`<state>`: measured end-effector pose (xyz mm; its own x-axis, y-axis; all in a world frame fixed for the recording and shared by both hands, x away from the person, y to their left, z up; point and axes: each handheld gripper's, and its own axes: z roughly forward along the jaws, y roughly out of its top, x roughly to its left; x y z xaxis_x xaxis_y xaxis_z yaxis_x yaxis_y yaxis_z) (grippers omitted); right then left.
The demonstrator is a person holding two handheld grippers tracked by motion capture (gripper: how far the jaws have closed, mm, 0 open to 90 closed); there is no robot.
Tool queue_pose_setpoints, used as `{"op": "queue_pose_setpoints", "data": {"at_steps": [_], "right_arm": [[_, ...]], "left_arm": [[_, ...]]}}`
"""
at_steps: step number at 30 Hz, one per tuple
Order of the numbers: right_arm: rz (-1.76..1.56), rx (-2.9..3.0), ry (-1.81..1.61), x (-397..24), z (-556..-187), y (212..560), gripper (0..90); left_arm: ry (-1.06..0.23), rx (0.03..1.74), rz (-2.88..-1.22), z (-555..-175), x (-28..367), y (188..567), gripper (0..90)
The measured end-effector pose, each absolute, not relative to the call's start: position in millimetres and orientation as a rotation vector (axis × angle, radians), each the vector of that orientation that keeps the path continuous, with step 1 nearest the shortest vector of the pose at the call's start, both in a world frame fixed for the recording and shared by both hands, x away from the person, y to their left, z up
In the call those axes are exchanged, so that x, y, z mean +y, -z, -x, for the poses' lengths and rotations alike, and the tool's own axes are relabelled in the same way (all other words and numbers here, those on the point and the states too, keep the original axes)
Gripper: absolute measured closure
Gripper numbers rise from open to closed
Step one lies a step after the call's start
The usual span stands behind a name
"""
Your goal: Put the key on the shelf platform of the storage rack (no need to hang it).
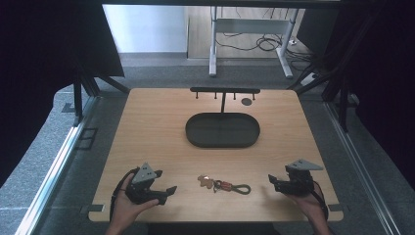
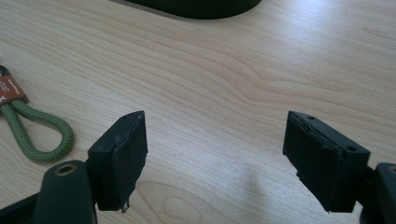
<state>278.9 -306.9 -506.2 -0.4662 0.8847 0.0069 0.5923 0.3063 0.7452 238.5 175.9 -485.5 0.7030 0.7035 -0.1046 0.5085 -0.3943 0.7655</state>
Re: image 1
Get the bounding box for white desk frame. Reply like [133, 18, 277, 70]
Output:
[208, 6, 303, 79]

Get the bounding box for aluminium frame rail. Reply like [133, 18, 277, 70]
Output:
[14, 95, 100, 235]
[323, 101, 401, 235]

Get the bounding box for black wrist strap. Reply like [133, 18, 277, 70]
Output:
[109, 166, 141, 221]
[308, 181, 330, 220]

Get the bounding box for black key rack with tray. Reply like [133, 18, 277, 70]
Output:
[184, 86, 261, 149]

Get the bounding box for bear charm keychain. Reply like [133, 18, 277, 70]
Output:
[197, 174, 253, 196]

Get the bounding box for black floor cables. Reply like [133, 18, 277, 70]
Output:
[215, 7, 316, 71]

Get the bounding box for person's right hand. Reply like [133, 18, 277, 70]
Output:
[285, 182, 328, 227]

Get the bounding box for black metal stand struts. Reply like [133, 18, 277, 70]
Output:
[286, 19, 386, 133]
[71, 72, 131, 127]

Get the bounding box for white power strip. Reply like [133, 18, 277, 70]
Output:
[299, 72, 319, 87]

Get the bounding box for person's left hand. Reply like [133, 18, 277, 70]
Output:
[110, 172, 161, 230]

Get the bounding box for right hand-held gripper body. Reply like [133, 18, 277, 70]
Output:
[276, 159, 325, 198]

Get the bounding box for black curtain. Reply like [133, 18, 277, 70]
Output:
[0, 0, 125, 189]
[295, 0, 415, 182]

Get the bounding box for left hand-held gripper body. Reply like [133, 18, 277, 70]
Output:
[124, 162, 168, 207]

